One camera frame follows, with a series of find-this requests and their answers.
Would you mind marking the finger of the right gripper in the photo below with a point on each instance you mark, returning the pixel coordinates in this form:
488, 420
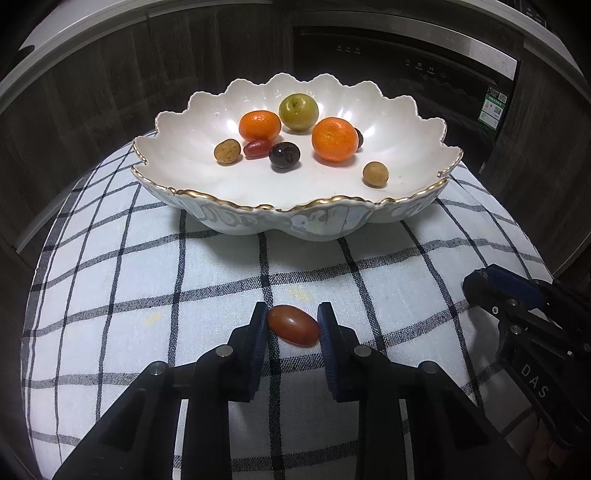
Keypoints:
525, 291
478, 292

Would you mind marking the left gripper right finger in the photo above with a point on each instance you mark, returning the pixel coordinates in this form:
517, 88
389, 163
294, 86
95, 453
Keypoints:
343, 368

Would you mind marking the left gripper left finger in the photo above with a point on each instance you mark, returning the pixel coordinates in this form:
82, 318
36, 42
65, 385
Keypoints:
249, 347

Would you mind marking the red grape tomato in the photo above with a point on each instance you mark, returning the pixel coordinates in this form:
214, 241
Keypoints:
257, 148
293, 325

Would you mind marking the small tan longan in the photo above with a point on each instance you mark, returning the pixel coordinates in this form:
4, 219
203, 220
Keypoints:
376, 174

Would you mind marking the large orange mandarin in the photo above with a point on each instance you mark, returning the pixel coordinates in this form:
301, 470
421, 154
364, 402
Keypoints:
334, 140

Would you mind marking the small orange mandarin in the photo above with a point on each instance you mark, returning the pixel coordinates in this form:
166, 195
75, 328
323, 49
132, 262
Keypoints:
259, 125

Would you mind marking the green yellow apple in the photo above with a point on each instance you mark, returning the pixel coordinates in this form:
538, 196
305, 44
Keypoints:
299, 112

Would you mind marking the black white checkered cloth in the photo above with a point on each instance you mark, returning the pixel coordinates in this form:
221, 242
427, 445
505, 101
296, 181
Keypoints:
157, 348

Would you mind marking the green white energy label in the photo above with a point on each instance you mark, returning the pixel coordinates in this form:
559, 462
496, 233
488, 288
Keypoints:
493, 108

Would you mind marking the white scalloped ceramic bowl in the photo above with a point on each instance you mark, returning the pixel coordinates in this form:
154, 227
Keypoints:
402, 166

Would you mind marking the black built-in oven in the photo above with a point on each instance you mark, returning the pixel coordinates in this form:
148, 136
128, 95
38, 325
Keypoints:
447, 73

